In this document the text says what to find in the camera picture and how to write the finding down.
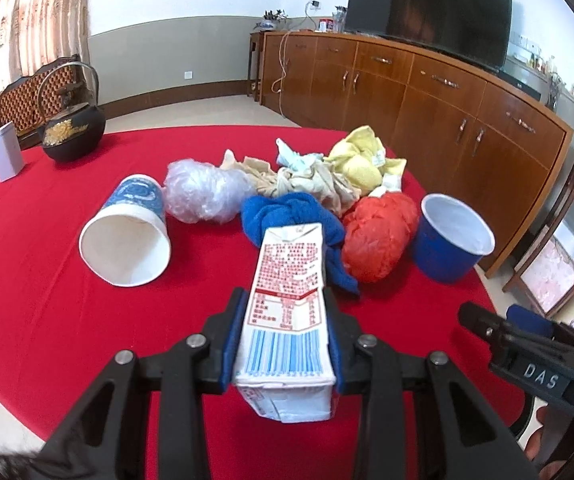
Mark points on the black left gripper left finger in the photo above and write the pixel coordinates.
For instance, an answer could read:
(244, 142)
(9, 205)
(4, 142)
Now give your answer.
(104, 434)

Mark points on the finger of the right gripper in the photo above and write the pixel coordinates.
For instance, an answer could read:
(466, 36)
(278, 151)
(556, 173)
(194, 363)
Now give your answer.
(487, 326)
(529, 321)

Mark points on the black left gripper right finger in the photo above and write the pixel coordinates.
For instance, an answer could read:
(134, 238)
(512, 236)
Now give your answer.
(423, 404)

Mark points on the white red milk carton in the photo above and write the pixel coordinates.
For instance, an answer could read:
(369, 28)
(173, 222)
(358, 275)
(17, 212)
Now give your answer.
(282, 368)

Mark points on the yellow towel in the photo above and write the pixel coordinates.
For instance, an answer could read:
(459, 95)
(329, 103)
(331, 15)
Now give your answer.
(361, 158)

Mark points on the clear plastic bag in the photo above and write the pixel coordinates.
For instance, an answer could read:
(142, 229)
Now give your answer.
(198, 191)

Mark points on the blue towel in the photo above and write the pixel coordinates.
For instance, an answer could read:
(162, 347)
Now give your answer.
(259, 213)

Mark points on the pink floral cushion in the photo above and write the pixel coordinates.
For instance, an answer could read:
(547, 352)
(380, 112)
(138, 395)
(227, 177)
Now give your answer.
(550, 275)

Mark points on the carved wooden side stand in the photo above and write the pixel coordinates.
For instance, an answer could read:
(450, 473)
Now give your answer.
(562, 229)

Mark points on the blue plastic cup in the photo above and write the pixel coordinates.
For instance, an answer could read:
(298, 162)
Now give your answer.
(451, 238)

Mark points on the wooden sideboard cabinet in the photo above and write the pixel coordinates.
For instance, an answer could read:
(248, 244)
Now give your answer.
(463, 131)

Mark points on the white blue paper cup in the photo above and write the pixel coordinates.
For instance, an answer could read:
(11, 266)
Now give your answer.
(126, 243)

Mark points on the beige crumpled cloth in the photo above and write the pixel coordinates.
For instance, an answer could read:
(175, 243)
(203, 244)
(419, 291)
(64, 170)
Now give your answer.
(332, 190)

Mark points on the light blue cloth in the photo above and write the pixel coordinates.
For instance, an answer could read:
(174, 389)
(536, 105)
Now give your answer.
(287, 157)

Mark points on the white box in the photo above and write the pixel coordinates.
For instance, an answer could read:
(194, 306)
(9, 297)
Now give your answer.
(11, 161)

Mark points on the black iron teapot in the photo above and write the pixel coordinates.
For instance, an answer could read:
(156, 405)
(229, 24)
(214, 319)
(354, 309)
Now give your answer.
(75, 131)

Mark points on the black television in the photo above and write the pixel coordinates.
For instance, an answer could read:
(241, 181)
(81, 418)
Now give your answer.
(475, 31)

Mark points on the wooden lattice bench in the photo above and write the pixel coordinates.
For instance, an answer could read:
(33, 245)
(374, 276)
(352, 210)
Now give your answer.
(18, 102)

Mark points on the small dark side table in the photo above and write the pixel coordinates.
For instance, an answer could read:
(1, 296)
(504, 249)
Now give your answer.
(254, 64)

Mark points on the potted plant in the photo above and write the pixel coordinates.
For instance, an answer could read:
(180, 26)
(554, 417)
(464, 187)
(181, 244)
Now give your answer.
(272, 20)

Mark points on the beige curtain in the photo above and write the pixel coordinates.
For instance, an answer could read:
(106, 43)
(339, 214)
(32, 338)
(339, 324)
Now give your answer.
(34, 33)

